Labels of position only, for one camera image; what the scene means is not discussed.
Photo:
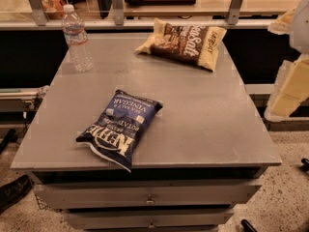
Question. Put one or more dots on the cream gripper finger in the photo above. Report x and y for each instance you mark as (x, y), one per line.
(282, 25)
(291, 88)

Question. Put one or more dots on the blue kettle chip bag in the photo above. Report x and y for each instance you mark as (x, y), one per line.
(116, 133)

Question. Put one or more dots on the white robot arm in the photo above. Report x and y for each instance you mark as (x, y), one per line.
(299, 36)

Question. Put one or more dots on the brown sea salt chip bag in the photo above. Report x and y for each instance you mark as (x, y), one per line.
(190, 44)

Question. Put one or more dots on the clear plastic water bottle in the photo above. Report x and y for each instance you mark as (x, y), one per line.
(77, 39)

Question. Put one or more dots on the orange snack bag behind glass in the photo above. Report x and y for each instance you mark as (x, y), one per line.
(53, 7)

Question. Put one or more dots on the grey drawer cabinet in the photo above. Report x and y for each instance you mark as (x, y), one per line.
(208, 127)

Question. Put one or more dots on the lower grey drawer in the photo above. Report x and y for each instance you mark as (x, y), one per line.
(149, 219)

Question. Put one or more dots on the grey drawer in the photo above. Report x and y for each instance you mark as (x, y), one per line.
(149, 219)
(147, 193)

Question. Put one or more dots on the upper grey drawer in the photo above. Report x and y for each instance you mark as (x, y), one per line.
(147, 193)

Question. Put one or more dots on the black shoe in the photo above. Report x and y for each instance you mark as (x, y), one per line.
(13, 192)

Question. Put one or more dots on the metal rail frame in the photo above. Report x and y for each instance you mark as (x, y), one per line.
(30, 14)

